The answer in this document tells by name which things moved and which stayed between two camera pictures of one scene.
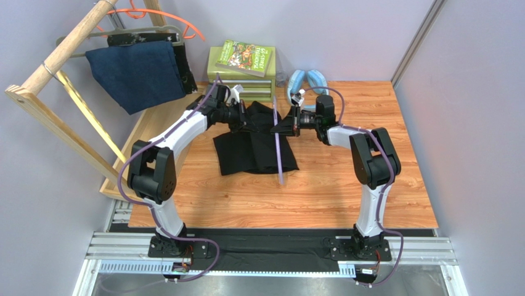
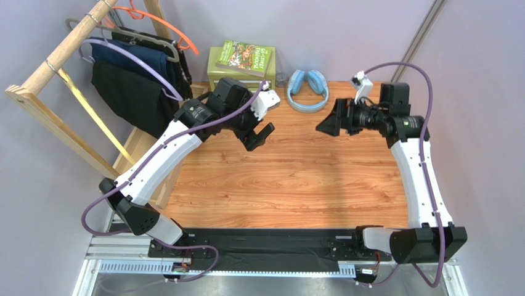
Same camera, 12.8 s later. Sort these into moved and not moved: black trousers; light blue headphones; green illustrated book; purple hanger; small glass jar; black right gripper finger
Moved: black trousers; purple hanger; black right gripper finger
Not moved: green illustrated book; light blue headphones; small glass jar
